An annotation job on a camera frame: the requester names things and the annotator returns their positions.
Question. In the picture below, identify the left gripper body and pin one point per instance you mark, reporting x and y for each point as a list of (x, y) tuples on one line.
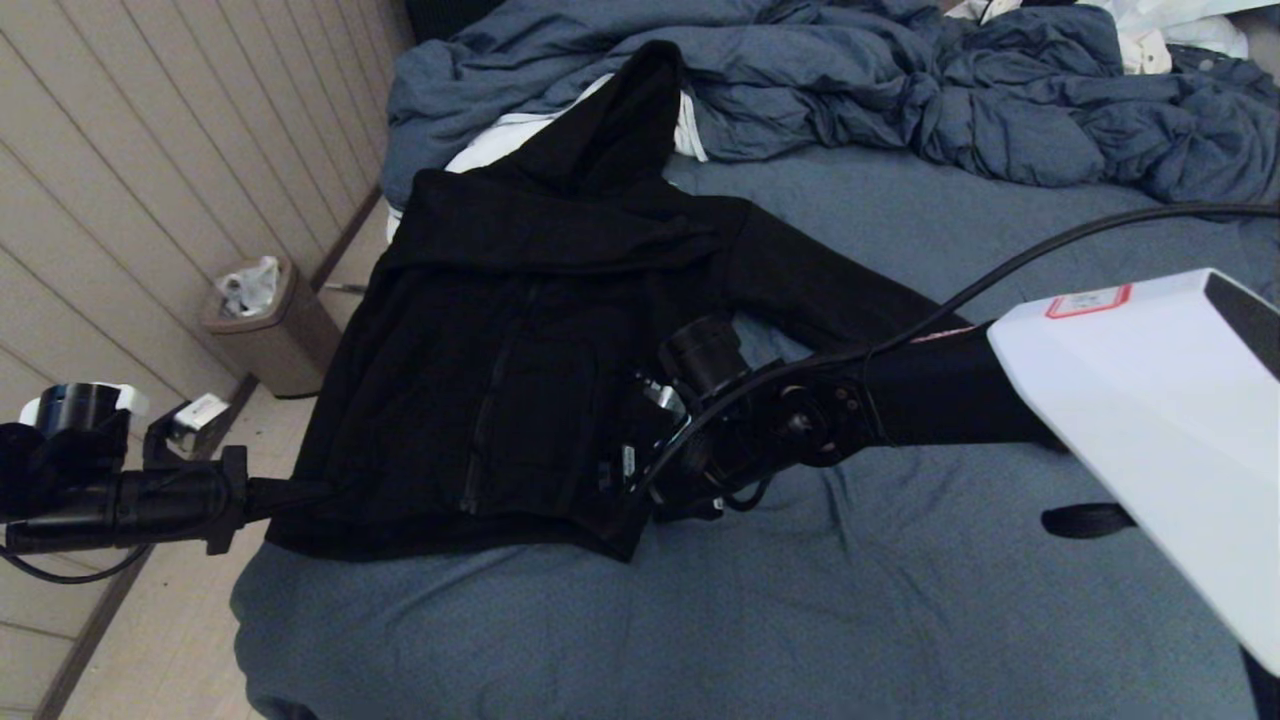
[(160, 505)]

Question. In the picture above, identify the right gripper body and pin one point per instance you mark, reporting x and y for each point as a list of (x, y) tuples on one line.
[(660, 480)]

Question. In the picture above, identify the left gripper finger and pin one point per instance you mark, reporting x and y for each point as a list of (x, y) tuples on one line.
[(268, 506), (280, 489)]

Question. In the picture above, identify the black zip hoodie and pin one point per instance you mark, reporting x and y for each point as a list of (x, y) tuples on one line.
[(480, 300)]

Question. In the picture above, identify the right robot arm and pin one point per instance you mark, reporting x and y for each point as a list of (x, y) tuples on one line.
[(1130, 400)]

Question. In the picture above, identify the beige trash bin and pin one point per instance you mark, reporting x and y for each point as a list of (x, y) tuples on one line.
[(285, 345)]

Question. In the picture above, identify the white plastic bin bag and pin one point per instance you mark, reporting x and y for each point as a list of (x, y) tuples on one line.
[(252, 288)]

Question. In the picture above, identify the blue bed sheet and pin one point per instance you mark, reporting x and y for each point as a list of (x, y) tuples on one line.
[(900, 610)]

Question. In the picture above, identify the white garment with dark trim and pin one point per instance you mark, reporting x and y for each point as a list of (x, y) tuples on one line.
[(495, 140)]

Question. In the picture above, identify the crumpled blue duvet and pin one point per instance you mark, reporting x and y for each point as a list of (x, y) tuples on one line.
[(850, 85)]

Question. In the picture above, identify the dark headboard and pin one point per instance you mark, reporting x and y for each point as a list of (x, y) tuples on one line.
[(450, 18)]

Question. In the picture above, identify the cream crumpled garment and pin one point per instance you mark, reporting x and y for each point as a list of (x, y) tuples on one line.
[(1140, 50)]

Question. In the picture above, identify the white pillow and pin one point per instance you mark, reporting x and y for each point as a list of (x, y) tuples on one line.
[(1190, 20)]

